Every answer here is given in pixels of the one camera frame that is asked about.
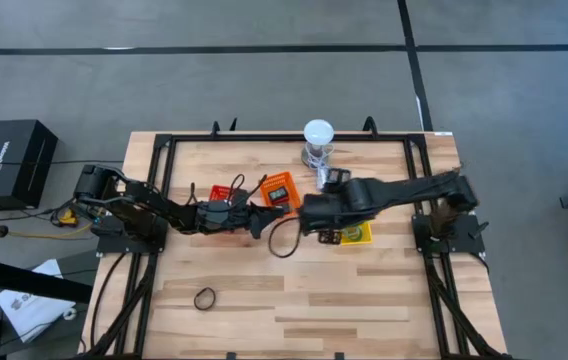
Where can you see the white dome table lamp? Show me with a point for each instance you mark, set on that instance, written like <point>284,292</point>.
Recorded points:
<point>318,131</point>

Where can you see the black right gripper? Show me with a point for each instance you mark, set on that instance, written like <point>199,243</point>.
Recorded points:
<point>321,212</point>

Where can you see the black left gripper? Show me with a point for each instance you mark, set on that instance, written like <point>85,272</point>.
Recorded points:
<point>224,217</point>

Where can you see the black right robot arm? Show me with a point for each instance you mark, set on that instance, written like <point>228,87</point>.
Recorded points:
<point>404,192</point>

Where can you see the small black device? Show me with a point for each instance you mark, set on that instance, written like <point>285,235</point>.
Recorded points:
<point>285,207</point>

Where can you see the black digital clock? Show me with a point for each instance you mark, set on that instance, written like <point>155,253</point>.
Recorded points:
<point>279,194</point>

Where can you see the yellow plastic basket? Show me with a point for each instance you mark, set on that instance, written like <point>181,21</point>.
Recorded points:
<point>366,235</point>

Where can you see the black cardboard box white print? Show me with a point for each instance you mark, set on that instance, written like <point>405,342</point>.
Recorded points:
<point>14,160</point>

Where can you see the white paper bag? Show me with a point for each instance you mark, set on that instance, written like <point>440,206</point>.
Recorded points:
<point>29,310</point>

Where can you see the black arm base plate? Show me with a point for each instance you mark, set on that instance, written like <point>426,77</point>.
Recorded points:
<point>114,245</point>
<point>469,240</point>

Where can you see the white table sticker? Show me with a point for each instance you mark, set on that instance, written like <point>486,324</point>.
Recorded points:
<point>443,133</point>

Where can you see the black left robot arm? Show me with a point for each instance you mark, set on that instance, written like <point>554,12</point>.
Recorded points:
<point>154,205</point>

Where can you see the orange plastic basket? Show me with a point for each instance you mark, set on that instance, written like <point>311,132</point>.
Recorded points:
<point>279,179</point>

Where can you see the black watch band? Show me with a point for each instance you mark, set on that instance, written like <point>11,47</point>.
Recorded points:
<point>195,300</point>

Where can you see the red plastic basket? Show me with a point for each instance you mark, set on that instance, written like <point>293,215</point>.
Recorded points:
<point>219,191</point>

